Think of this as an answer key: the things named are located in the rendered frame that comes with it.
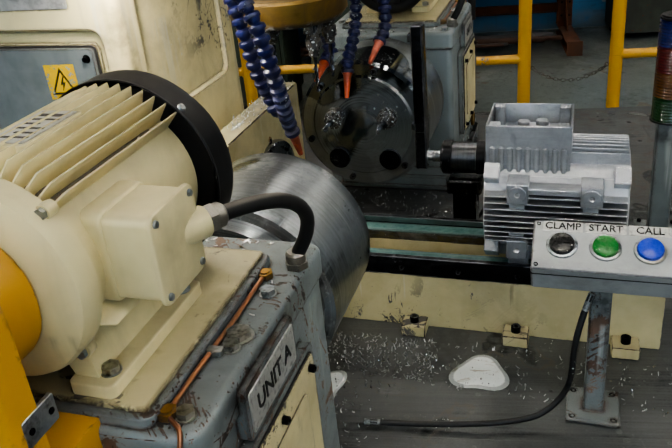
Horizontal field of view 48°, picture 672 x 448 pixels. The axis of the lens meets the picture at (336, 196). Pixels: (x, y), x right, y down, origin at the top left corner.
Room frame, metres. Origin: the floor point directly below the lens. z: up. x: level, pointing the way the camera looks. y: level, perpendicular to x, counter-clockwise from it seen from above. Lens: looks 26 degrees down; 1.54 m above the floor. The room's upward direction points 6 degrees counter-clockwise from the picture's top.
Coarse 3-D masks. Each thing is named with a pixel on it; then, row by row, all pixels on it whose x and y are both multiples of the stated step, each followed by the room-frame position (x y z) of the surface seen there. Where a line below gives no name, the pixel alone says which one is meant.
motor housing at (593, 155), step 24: (576, 144) 0.99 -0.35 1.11; (600, 144) 0.98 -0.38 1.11; (624, 144) 0.97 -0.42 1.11; (576, 168) 0.96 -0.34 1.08; (600, 168) 0.95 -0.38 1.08; (504, 192) 0.97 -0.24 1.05; (552, 192) 0.93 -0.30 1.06; (576, 192) 0.92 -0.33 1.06; (624, 192) 0.92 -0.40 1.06; (504, 216) 0.95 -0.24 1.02; (528, 216) 0.94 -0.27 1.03; (552, 216) 0.93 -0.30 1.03; (576, 216) 0.92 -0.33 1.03; (600, 216) 0.92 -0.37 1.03; (624, 216) 0.89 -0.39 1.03; (504, 240) 0.95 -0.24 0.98; (528, 240) 0.95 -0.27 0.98
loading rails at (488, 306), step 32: (384, 224) 1.16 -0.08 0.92; (416, 224) 1.14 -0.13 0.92; (448, 224) 1.13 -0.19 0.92; (480, 224) 1.11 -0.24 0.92; (384, 256) 1.03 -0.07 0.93; (416, 256) 1.02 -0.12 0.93; (448, 256) 1.03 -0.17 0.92; (480, 256) 1.02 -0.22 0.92; (384, 288) 1.03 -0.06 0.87; (416, 288) 1.02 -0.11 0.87; (448, 288) 1.00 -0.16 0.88; (480, 288) 0.98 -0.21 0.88; (512, 288) 0.96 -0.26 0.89; (544, 288) 0.95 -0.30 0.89; (384, 320) 1.03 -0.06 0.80; (416, 320) 0.99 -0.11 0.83; (448, 320) 1.00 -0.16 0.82; (480, 320) 0.98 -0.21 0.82; (512, 320) 0.96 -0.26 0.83; (544, 320) 0.95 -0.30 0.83; (576, 320) 0.93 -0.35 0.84; (640, 320) 0.90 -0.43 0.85
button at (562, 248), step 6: (558, 234) 0.79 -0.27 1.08; (564, 234) 0.79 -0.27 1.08; (552, 240) 0.78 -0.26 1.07; (558, 240) 0.78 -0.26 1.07; (564, 240) 0.78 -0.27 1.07; (570, 240) 0.78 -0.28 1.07; (552, 246) 0.78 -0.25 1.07; (558, 246) 0.78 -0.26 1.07; (564, 246) 0.77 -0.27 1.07; (570, 246) 0.77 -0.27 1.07; (558, 252) 0.77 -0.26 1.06; (564, 252) 0.77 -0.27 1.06
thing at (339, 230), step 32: (256, 160) 0.91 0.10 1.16; (288, 160) 0.90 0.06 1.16; (256, 192) 0.81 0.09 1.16; (288, 192) 0.83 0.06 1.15; (320, 192) 0.85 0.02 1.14; (256, 224) 0.76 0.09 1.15; (288, 224) 0.76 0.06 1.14; (320, 224) 0.80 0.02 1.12; (352, 224) 0.85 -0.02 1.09; (320, 256) 0.75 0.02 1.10; (352, 256) 0.82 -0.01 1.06; (320, 288) 0.74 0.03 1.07; (352, 288) 0.81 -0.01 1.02
